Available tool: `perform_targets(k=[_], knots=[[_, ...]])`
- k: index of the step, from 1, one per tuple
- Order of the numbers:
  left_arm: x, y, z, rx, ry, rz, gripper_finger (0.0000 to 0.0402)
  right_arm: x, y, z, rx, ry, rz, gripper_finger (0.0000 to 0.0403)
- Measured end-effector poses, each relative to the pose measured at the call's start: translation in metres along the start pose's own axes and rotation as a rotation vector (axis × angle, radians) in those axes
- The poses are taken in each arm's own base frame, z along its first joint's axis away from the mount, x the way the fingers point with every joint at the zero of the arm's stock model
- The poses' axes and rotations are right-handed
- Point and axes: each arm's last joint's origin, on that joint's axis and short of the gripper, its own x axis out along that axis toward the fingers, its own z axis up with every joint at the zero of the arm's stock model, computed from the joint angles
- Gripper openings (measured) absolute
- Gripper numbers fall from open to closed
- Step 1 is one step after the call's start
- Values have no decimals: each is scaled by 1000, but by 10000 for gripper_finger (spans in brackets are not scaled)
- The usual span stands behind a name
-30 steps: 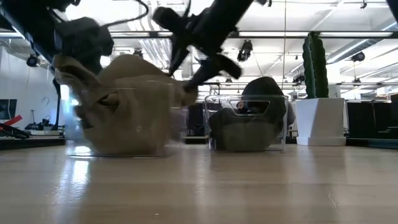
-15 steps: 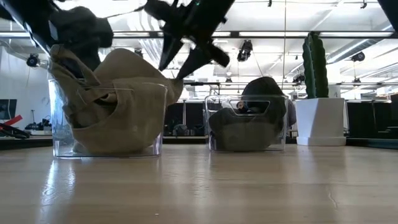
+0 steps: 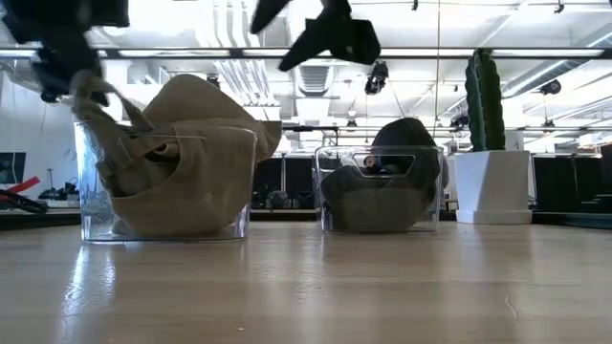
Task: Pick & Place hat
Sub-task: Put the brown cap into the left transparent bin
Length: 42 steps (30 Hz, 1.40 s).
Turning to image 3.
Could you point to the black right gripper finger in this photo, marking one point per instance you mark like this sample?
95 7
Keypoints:
268 14
311 48

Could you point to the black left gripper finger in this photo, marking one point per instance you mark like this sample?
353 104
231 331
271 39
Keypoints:
48 88
99 99

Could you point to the tan bucket hat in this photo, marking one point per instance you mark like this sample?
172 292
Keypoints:
210 196
119 141
201 100

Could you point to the black bucket hat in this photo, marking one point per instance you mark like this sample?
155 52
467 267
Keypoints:
378 203
406 136

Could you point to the black hanging spotlight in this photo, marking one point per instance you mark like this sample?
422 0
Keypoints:
377 79
551 87

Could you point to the red bar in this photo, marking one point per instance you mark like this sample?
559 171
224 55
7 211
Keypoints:
21 185

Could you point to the clear plastic bin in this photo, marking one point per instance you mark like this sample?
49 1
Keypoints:
88 210
435 215

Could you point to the dark office partition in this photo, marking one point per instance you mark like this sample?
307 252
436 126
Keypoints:
569 184
287 181

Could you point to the green cactus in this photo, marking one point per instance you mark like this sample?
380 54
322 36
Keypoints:
490 105

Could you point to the white hexagonal plant pot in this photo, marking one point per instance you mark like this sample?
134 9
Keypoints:
492 186

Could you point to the dark wall monitor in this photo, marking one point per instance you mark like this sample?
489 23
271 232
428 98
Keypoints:
12 167

